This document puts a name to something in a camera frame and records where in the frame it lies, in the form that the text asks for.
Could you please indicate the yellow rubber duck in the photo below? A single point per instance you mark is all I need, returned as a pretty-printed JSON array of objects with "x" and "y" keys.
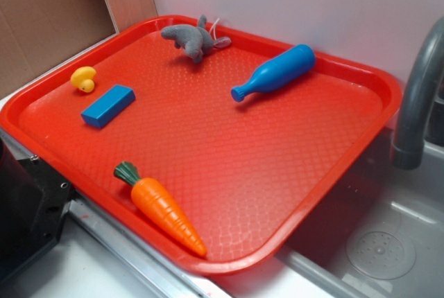
[{"x": 83, "y": 79}]

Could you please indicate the red plastic tray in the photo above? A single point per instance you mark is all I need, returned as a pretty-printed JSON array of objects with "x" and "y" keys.
[{"x": 246, "y": 174}]

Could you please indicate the grey plush mouse toy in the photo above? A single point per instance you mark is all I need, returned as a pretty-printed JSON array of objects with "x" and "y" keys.
[{"x": 195, "y": 41}]

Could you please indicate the orange plastic carrot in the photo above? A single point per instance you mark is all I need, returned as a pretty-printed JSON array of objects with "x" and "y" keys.
[{"x": 160, "y": 207}]

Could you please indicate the blue plastic bottle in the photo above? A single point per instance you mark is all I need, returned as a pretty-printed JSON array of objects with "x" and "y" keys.
[{"x": 277, "y": 72}]

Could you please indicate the blue rectangular block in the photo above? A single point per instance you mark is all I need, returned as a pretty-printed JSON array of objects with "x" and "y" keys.
[{"x": 108, "y": 106}]

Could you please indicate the grey toy faucet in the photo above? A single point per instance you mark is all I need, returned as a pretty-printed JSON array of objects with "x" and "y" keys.
[{"x": 420, "y": 118}]

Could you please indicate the grey toy sink basin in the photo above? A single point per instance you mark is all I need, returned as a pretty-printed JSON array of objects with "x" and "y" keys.
[{"x": 378, "y": 232}]

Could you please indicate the brown cardboard panel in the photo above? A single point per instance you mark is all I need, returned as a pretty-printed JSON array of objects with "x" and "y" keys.
[{"x": 38, "y": 35}]

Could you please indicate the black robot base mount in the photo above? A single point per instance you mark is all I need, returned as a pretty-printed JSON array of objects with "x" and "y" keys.
[{"x": 34, "y": 201}]

